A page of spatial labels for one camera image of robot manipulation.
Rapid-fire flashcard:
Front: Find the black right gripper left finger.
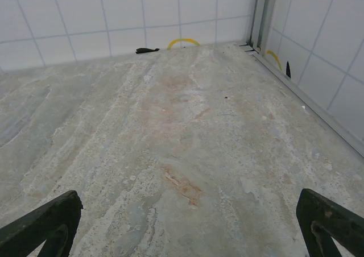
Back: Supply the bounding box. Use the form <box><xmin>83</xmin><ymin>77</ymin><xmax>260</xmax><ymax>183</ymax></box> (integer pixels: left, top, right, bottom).
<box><xmin>0</xmin><ymin>190</ymin><xmax>84</xmax><ymax>257</ymax></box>

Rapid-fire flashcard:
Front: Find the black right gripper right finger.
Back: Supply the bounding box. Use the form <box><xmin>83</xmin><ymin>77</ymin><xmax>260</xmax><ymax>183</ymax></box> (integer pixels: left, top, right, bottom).
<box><xmin>296</xmin><ymin>188</ymin><xmax>364</xmax><ymax>257</ymax></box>

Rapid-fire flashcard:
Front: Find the yellow cable loop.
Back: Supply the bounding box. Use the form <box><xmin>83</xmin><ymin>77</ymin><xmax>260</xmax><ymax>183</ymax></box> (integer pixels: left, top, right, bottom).
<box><xmin>167</xmin><ymin>38</ymin><xmax>201</xmax><ymax>51</ymax></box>
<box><xmin>265</xmin><ymin>50</ymin><xmax>283</xmax><ymax>71</ymax></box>

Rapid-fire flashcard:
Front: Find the aluminium frame post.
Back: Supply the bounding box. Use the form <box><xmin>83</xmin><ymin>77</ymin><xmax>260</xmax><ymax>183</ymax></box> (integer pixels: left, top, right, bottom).
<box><xmin>247</xmin><ymin>0</ymin><xmax>280</xmax><ymax>53</ymax></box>

